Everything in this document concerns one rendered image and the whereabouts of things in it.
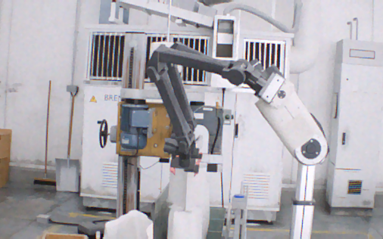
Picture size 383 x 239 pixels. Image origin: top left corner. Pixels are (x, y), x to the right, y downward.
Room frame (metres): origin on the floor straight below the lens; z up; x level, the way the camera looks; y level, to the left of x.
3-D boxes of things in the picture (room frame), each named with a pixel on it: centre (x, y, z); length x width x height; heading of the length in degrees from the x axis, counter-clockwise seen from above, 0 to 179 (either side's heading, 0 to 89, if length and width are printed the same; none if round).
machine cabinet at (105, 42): (6.55, 0.14, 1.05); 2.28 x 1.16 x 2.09; 86
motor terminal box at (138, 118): (3.06, 0.32, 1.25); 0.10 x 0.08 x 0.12; 111
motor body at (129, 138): (3.16, 0.36, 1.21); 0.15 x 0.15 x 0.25
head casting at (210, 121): (3.41, -0.03, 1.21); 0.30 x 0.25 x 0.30; 176
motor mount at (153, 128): (3.22, 0.27, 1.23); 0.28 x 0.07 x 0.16; 176
